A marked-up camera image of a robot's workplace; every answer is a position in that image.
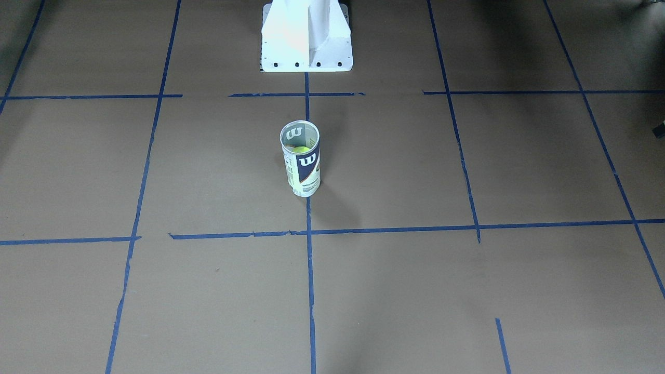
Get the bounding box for clear Wilson ball can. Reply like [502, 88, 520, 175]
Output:
[280, 120, 321, 198]

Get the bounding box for white metal mount base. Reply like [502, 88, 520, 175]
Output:
[260, 1, 354, 73]

